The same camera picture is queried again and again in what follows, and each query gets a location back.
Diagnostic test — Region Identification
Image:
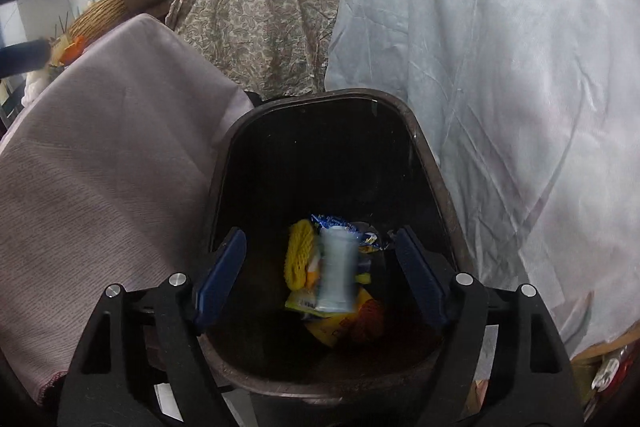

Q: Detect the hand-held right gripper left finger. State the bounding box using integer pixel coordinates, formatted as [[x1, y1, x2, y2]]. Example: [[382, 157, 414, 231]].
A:
[[57, 227, 248, 427]]

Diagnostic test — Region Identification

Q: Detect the white cloth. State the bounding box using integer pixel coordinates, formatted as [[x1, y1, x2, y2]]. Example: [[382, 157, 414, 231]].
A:
[[324, 0, 640, 358]]

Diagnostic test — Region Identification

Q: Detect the shiny foil packaging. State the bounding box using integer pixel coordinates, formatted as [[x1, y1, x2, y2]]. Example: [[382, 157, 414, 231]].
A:
[[570, 342, 636, 403]]

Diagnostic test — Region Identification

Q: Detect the small orange container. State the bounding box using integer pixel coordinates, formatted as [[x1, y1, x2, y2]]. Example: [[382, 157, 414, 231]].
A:
[[62, 36, 87, 60]]

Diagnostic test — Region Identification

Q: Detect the woven basket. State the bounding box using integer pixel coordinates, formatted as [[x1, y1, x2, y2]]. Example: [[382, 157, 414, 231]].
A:
[[67, 0, 131, 40]]

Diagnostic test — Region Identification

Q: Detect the silver blue snack bag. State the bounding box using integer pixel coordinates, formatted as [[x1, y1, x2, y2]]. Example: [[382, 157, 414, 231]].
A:
[[310, 213, 396, 255]]

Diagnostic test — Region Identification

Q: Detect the brown trash bin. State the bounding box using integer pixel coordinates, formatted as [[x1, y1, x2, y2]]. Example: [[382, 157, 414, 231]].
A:
[[197, 88, 481, 408]]

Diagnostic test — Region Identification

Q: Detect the pink tablecloth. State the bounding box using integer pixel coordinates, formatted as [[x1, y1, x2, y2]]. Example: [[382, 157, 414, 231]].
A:
[[0, 13, 256, 403]]

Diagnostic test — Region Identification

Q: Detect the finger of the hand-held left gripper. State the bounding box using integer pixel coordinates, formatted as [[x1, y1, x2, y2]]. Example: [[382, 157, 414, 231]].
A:
[[0, 38, 52, 76]]

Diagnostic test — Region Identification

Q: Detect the white bottle orange label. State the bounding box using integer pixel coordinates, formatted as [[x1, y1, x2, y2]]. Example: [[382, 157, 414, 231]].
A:
[[316, 227, 361, 314]]

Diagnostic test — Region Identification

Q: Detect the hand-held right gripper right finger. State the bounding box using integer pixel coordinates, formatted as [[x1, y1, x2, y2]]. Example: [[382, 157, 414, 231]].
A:
[[395, 225, 586, 427]]

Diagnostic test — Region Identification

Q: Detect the yellow foam fruit net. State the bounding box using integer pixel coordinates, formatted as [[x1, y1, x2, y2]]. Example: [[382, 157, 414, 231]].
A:
[[284, 219, 321, 293]]

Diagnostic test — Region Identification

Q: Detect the paisley cloth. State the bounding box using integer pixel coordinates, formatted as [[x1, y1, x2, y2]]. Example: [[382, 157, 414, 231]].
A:
[[165, 0, 343, 100]]

